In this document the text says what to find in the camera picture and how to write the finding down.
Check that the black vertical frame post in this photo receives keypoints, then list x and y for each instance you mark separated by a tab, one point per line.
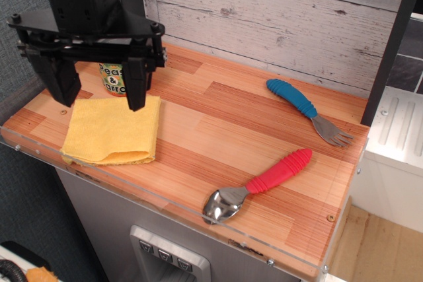
388	59

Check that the red handled metal spoon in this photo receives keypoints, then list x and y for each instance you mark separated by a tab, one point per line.
226	202

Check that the blue handled metal fork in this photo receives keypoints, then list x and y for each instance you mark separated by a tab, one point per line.
325	129

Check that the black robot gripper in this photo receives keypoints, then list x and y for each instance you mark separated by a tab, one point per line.
53	39

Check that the yellow folded rag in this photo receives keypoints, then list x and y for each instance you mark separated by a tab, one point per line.
105	131

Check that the grey toy fridge dispenser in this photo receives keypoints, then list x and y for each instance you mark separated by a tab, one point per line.
160	259

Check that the peas and carrots can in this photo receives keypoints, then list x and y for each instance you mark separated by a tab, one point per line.
113	81

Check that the white toy sink drainer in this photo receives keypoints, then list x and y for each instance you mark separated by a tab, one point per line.
396	130

